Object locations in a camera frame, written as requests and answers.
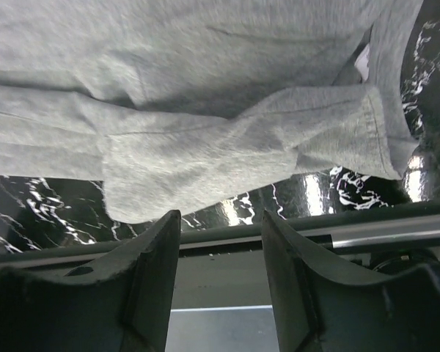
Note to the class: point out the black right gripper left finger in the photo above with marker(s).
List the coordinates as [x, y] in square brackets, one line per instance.
[118, 302]

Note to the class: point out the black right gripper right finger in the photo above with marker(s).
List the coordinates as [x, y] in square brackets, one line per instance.
[322, 302]

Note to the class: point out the grey t shirt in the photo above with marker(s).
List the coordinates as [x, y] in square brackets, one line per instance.
[181, 104]

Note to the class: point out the aluminium frame rail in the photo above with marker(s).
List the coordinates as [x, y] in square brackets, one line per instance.
[386, 241]

